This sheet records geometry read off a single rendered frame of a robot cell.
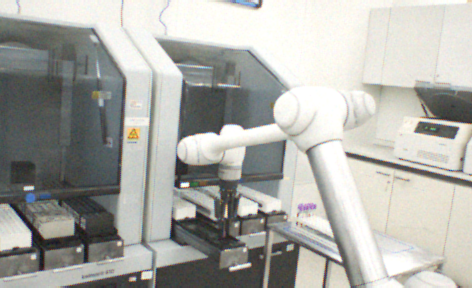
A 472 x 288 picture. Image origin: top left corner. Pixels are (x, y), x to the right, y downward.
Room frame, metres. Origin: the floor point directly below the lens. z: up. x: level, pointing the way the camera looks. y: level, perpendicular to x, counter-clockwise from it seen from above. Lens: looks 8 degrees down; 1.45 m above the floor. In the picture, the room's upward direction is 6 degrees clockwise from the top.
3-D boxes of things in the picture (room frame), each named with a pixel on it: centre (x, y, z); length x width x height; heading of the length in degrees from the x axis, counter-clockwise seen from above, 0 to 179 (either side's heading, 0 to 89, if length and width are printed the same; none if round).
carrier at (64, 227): (1.56, 0.60, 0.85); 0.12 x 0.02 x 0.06; 130
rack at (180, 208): (2.04, 0.28, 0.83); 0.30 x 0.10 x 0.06; 39
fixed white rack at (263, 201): (2.27, -0.12, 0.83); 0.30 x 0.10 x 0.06; 39
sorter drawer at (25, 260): (1.65, 0.87, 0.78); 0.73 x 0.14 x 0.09; 39
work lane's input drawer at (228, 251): (1.90, 0.16, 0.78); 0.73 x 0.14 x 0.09; 39
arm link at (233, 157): (1.77, 0.02, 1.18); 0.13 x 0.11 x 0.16; 130
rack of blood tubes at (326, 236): (1.81, -0.40, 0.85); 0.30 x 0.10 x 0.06; 37
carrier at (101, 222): (1.66, 0.49, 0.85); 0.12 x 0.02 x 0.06; 129
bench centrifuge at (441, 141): (3.72, -1.71, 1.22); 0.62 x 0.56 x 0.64; 127
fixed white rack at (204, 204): (2.08, 0.12, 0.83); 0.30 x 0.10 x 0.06; 39
